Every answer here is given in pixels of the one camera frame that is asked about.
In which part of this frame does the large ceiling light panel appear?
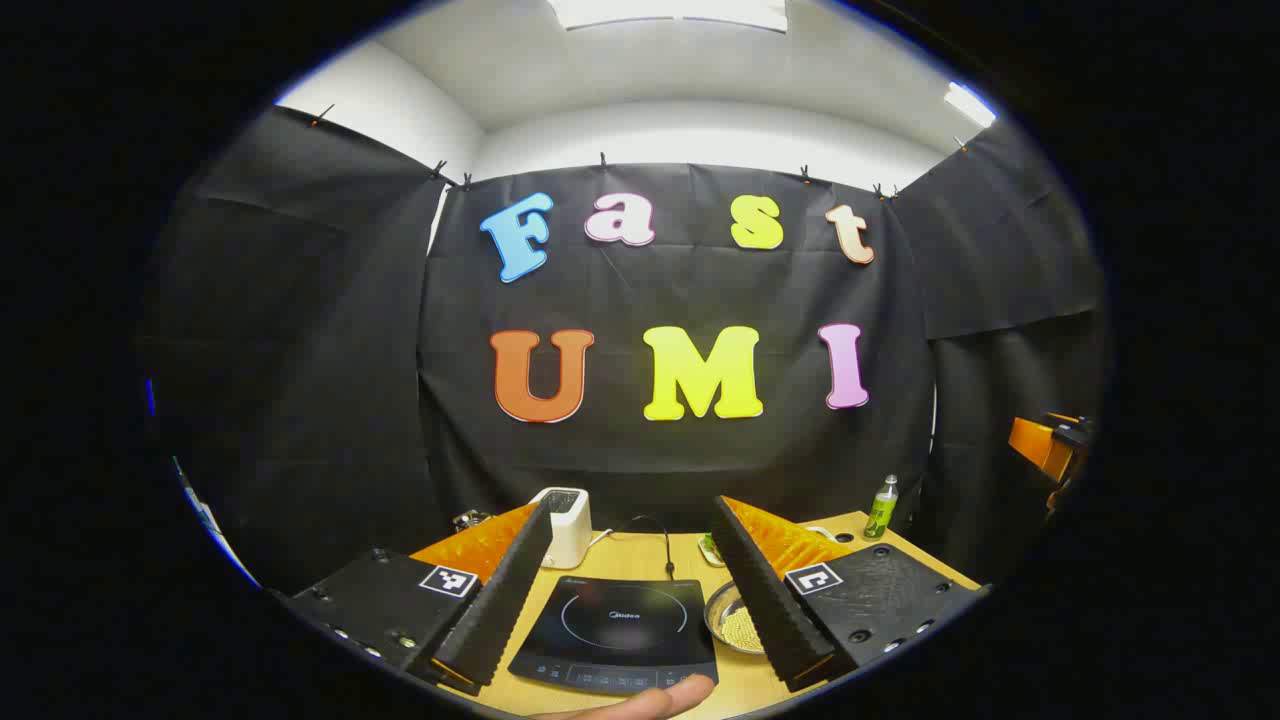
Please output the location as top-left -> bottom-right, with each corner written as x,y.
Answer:
548,0 -> 791,33

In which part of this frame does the green label plastic bottle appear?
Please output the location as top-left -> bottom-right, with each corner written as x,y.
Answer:
864,474 -> 899,541

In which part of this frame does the black power cable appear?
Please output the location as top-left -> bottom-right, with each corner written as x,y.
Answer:
612,515 -> 676,581

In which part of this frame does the black backdrop cloth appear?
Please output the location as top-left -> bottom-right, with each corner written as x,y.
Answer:
140,105 -> 1109,591

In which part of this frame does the steel pot with beans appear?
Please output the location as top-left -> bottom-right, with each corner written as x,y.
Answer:
705,580 -> 767,656

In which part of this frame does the black induction cooktop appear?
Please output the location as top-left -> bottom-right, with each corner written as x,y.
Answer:
508,573 -> 721,696

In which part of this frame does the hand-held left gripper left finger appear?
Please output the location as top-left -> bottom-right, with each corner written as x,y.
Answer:
268,497 -> 554,698

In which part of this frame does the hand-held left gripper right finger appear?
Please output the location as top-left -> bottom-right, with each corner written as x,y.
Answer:
710,495 -> 991,693

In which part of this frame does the small ceiling light panel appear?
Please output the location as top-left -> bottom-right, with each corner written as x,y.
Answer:
943,80 -> 998,129

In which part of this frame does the white toaster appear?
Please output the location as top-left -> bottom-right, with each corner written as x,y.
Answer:
528,487 -> 593,571

